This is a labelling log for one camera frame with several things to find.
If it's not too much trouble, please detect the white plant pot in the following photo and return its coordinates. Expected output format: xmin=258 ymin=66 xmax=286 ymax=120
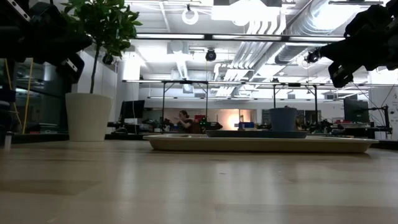
xmin=65 ymin=92 xmax=114 ymax=142

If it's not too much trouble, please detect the person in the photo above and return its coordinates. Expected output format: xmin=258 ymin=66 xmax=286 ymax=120
xmin=174 ymin=110 xmax=196 ymax=134

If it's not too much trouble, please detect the black background rig frame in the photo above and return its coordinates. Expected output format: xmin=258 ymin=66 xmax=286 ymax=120
xmin=272 ymin=82 xmax=319 ymax=127
xmin=160 ymin=80 xmax=210 ymax=127

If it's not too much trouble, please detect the yellow cable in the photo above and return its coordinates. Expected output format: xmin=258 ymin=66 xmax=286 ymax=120
xmin=4 ymin=58 xmax=34 ymax=134

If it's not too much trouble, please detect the white coiled ring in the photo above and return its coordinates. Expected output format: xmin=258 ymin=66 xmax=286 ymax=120
xmin=181 ymin=7 xmax=200 ymax=26

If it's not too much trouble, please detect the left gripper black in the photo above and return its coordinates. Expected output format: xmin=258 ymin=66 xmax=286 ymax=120
xmin=0 ymin=0 xmax=93 ymax=84

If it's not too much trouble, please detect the black computer monitor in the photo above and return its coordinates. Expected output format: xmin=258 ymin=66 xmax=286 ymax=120
xmin=120 ymin=100 xmax=146 ymax=119
xmin=343 ymin=98 xmax=370 ymax=124

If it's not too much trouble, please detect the overhead light bar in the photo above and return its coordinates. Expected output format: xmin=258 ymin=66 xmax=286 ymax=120
xmin=135 ymin=32 xmax=346 ymax=44

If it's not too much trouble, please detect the blue round plate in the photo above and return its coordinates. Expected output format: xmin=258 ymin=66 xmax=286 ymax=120
xmin=205 ymin=129 xmax=309 ymax=139

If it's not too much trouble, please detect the black aluminium rig frame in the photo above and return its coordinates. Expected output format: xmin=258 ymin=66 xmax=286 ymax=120
xmin=11 ymin=132 xmax=398 ymax=150

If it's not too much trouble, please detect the beige plastic tray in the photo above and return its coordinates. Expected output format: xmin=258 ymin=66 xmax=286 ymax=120
xmin=142 ymin=133 xmax=379 ymax=154

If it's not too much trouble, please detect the green leafy plant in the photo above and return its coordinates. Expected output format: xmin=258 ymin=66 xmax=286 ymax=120
xmin=60 ymin=0 xmax=143 ymax=94

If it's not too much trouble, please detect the blue cup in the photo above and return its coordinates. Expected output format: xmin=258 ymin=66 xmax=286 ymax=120
xmin=269 ymin=106 xmax=299 ymax=132

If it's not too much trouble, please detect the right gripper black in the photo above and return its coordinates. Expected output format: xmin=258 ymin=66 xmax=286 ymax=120
xmin=320 ymin=0 xmax=398 ymax=88

